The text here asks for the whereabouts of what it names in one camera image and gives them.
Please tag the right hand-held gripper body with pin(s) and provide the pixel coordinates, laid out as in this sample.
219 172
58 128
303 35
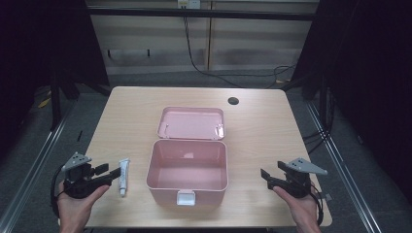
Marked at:
296 184

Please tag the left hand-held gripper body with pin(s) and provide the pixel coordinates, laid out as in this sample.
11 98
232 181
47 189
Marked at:
77 186

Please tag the white wall outlet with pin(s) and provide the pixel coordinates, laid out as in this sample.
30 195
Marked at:
189 4

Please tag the person's right hand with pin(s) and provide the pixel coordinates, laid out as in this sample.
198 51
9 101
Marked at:
302 208

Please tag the person's left hand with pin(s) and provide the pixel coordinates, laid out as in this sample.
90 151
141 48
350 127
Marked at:
76 208

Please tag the black curtain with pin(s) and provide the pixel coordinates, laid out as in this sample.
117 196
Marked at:
369 81
39 45

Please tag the white ointment tube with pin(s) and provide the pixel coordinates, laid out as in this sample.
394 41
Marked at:
123 176

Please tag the pink plastic box with lid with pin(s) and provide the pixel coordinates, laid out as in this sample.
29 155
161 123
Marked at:
188 174

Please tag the black horizontal frame bar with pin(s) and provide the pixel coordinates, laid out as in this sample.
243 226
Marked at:
200 13

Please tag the black table grommet hole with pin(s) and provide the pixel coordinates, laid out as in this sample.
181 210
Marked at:
233 101

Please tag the small black floor item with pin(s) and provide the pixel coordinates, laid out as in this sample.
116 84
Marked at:
79 136

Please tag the metal floor rail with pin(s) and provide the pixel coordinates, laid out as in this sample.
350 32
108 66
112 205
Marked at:
346 181
29 181

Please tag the black metal stand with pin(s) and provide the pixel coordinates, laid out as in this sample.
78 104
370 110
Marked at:
55 103

